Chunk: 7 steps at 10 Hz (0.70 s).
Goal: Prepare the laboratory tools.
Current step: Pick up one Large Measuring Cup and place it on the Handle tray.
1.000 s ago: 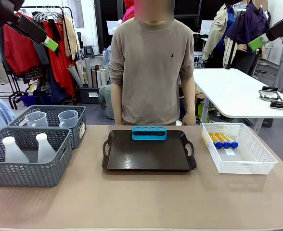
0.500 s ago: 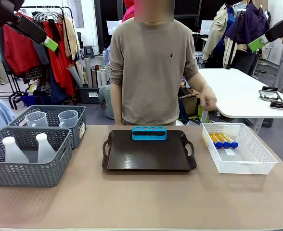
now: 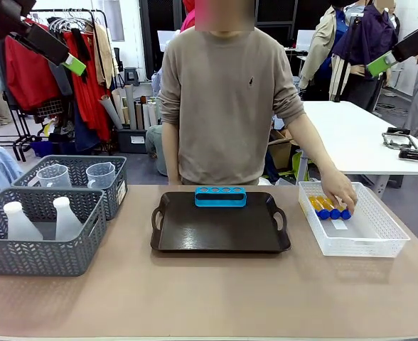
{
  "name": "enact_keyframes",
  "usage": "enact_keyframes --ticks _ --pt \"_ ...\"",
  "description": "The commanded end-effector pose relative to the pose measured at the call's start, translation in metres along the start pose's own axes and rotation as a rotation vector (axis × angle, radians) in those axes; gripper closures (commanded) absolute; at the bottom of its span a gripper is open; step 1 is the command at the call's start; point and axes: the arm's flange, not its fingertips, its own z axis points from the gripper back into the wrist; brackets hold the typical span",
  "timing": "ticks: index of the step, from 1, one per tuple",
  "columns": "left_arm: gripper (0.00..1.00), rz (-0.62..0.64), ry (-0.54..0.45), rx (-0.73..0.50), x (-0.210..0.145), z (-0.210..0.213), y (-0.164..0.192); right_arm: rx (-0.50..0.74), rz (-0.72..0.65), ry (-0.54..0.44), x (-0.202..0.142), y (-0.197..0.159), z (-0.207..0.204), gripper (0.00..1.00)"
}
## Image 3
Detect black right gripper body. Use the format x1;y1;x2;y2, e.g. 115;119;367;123
391;22;418;64

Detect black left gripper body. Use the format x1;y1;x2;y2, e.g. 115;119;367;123
16;23;70;66

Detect clear plastic measuring beaker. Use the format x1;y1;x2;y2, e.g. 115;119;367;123
36;164;73;189
85;162;117;190

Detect person's right forearm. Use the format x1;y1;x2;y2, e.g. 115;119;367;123
162;121;182;186

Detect person's left forearm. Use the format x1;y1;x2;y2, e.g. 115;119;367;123
286;112;340;178

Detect person's left hand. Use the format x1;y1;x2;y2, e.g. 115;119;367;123
316;170;359;215

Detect mannequin in purple shirt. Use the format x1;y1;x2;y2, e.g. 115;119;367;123
331;1;400;112

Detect beige hanging garment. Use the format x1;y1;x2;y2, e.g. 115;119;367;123
93;23;119;90

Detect red hanging dress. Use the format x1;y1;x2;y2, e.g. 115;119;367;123
62;30;112;143

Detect red hanging jacket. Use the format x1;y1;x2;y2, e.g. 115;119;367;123
3;33;63;113

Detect black clothes rack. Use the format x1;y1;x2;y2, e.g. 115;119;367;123
2;8;111;163

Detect grey step stool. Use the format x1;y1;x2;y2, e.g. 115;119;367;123
123;66;140;85

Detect beige paper roll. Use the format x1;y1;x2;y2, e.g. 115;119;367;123
110;88;129;126

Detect mannequin in beige coat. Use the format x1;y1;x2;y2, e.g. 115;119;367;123
298;4;348;102

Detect tall grey paper roll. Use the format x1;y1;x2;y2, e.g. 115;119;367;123
124;84;139;131

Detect white background table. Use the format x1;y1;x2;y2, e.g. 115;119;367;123
301;100;418;176

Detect white paper roll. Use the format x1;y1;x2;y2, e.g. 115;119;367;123
141;102;153;130

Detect grey storage box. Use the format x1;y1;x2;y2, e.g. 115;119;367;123
117;128;149;155

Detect small black device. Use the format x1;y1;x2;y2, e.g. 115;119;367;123
398;148;418;163

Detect seated person in green-grey jacket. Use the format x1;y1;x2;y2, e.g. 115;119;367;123
145;124;169;177

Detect person in pink top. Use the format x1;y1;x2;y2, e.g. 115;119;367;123
179;0;200;33

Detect grey woven plastic basket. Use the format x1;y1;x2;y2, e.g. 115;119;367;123
12;155;129;222
0;187;108;278

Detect brown cardboard box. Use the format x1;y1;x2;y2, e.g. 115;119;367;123
268;129;297;171

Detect white frosted plastic bottle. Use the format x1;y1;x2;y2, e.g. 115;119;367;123
3;201;45;242
52;196;84;242

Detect person's beige sweater torso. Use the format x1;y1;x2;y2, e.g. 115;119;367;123
159;26;307;186

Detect white perforated plastic basket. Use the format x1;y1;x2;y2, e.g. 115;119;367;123
297;180;412;258

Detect blue test tube rack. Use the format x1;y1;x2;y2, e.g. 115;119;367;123
194;185;249;208

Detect black serving tray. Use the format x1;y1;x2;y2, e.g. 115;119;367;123
150;191;292;254

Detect grey metal frame device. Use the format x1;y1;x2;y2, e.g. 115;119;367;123
382;126;418;152

